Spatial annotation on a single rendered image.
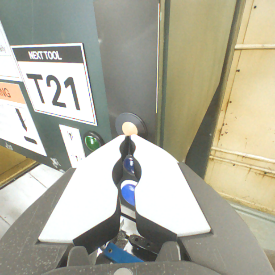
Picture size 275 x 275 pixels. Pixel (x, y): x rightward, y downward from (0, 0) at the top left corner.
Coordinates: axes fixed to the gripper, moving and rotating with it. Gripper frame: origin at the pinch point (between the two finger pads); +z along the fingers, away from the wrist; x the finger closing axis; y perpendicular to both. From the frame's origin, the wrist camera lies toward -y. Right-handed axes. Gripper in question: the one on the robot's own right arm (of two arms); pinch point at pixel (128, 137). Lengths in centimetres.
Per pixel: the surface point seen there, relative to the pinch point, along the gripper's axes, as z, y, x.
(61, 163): 7.9, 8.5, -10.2
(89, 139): 3.6, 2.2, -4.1
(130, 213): 50, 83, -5
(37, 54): 6.6, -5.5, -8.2
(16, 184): 86, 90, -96
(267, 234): 50, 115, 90
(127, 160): 1.5, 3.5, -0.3
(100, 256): 14, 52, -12
